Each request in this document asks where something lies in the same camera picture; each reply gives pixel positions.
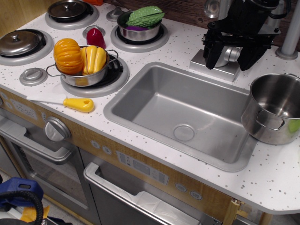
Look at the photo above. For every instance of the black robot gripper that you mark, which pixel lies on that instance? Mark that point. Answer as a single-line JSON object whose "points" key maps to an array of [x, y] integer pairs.
{"points": [[244, 26]]}

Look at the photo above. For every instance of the large stainless steel pot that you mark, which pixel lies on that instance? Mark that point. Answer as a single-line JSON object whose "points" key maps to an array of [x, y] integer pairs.
{"points": [[272, 111]]}

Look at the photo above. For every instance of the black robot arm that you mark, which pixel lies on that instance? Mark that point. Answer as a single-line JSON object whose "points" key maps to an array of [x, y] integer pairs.
{"points": [[244, 27]]}

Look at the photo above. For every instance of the grey toy sink basin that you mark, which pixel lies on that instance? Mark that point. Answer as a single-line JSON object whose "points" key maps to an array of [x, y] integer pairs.
{"points": [[196, 115]]}

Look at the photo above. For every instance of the steel pot lid left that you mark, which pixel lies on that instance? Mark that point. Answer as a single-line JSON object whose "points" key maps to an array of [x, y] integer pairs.
{"points": [[19, 43]]}

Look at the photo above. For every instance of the silver toy faucet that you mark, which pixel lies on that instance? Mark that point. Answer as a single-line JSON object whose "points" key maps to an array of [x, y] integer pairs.
{"points": [[226, 68]]}

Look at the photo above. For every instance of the silver faucet knob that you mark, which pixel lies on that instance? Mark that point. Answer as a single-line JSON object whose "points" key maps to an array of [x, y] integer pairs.
{"points": [[212, 8]]}

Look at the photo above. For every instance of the steel bowl on burner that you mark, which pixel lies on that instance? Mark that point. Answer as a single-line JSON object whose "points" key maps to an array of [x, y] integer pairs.
{"points": [[136, 36]]}

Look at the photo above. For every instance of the green toy bitter gourd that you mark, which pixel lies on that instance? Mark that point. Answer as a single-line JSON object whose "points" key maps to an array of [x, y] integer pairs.
{"points": [[145, 17]]}

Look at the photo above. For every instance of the purple toy eggplant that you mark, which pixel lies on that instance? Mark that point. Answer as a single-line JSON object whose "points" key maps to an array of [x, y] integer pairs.
{"points": [[136, 28]]}

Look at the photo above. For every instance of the back right stove burner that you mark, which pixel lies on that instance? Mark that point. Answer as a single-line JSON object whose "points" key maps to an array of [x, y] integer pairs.
{"points": [[139, 47]]}

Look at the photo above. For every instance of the stove burner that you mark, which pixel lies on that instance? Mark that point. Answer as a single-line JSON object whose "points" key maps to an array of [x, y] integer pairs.
{"points": [[90, 19], [139, 47], [40, 52], [115, 79]]}

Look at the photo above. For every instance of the front right stove burner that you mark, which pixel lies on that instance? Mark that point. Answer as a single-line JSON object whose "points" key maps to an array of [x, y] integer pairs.
{"points": [[115, 79]]}

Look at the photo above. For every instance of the grey stove knob back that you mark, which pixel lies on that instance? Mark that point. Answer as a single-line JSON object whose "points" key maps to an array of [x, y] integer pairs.
{"points": [[114, 14]]}

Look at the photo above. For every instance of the yellow toy bell pepper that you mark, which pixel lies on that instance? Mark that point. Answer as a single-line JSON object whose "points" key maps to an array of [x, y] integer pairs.
{"points": [[94, 59]]}

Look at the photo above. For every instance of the red toy pepper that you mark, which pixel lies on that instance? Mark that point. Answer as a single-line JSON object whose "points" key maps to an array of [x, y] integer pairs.
{"points": [[95, 37]]}

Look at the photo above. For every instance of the back left stove burner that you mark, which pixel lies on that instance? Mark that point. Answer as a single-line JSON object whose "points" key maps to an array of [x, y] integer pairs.
{"points": [[90, 19]]}

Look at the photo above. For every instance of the orange toy pumpkin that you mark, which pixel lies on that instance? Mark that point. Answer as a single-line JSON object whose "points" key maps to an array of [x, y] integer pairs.
{"points": [[67, 55]]}

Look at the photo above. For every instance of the front left stove burner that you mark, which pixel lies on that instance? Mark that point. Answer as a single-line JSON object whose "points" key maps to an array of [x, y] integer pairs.
{"points": [[40, 52]]}

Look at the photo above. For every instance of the silver oven dial knob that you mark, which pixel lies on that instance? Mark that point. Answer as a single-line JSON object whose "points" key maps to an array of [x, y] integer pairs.
{"points": [[56, 130]]}

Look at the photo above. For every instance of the grey stove knob front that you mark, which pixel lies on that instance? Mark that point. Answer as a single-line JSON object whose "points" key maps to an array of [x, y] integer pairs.
{"points": [[33, 76]]}

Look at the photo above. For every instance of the blue clamp tool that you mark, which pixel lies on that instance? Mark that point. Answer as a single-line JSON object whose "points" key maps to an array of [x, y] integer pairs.
{"points": [[20, 192]]}

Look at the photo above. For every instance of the silver faucet handle post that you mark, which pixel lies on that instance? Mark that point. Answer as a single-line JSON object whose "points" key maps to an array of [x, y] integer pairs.
{"points": [[288, 50]]}

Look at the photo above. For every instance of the small steel two-handled pot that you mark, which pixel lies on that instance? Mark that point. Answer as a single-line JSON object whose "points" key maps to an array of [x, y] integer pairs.
{"points": [[80, 80]]}

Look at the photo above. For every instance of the toy knife yellow handle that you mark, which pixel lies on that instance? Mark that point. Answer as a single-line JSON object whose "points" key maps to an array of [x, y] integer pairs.
{"points": [[84, 105]]}

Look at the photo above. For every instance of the dishwasher door with handle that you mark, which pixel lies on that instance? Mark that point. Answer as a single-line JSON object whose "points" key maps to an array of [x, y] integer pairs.
{"points": [[123, 199]]}

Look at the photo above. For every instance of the oven door with handle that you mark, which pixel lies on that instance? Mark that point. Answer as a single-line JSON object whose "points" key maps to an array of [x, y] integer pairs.
{"points": [[56, 166]]}

